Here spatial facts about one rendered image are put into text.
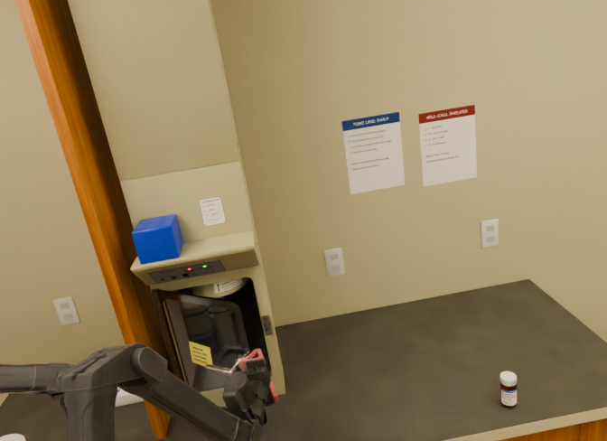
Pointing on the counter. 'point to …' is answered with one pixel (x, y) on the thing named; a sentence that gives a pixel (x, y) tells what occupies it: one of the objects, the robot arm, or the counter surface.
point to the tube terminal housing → (244, 222)
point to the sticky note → (200, 353)
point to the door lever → (222, 369)
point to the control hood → (229, 243)
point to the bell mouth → (219, 287)
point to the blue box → (158, 239)
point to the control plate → (187, 271)
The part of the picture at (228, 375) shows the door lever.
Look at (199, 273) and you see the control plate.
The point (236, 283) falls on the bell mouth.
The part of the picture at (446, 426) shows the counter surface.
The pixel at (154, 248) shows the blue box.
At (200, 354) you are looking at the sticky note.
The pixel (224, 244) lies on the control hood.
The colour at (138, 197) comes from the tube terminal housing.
